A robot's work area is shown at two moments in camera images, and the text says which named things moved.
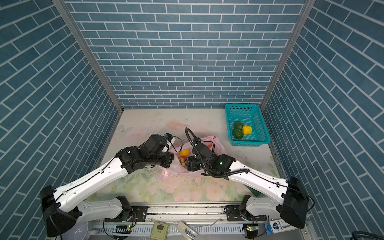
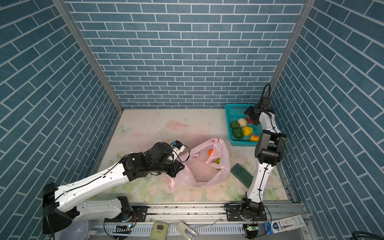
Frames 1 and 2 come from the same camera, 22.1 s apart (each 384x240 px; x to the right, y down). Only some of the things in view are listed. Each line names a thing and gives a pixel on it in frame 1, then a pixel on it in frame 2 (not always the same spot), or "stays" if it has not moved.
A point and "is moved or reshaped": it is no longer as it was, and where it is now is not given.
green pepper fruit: x=238 y=133 stays
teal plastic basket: x=248 y=114 stays
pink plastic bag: x=175 y=169 is moved or reshaped
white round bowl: x=78 y=231 stays
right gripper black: x=190 y=163 → x=249 y=112
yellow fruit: x=247 y=130 stays
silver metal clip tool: x=189 y=232 stays
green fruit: x=238 y=125 is moved or reshaped
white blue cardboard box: x=276 y=226 stays
